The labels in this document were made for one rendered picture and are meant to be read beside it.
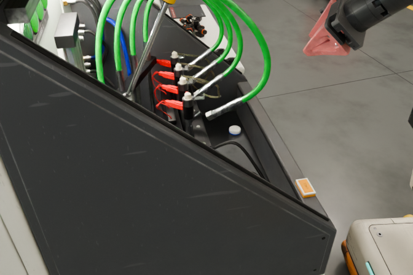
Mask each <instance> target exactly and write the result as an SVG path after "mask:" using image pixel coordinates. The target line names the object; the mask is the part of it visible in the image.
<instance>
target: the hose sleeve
mask: <svg viewBox="0 0 413 275"><path fill-rule="evenodd" d="M242 104H244V102H243V101H242V97H239V98H236V99H234V100H232V101H231V102H229V103H226V104H224V105H222V106H220V107H218V108H216V109H214V110H212V112H211V113H212V115H213V117H217V116H220V115H222V114H224V113H226V112H228V111H230V110H232V109H235V108H237V107H238V106H241V105H242Z"/></svg>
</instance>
